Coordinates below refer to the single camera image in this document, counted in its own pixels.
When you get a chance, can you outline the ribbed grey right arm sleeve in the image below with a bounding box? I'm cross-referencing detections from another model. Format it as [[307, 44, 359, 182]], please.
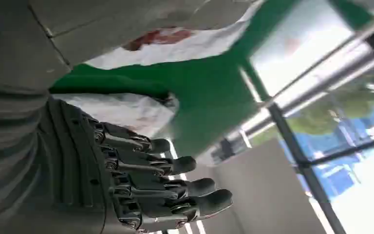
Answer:
[[0, 83, 50, 228]]

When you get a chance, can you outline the silver window rail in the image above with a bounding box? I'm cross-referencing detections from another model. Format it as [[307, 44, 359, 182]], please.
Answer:
[[225, 19, 374, 153]]

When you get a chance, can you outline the dark window frame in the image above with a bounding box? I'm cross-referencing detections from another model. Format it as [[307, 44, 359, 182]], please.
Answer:
[[267, 102, 374, 234]]

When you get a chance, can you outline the white parcel with red print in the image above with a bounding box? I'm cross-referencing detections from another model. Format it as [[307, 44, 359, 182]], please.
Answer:
[[86, 0, 266, 70]]

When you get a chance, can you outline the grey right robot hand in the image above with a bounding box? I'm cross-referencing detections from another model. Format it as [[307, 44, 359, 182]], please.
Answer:
[[0, 0, 262, 234]]

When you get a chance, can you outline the green plastic crate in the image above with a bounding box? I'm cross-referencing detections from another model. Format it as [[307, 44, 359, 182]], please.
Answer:
[[49, 0, 304, 159]]

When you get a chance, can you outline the crumpled grey-white parcel bag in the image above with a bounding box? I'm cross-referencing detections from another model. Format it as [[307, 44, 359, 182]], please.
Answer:
[[52, 93, 180, 137]]

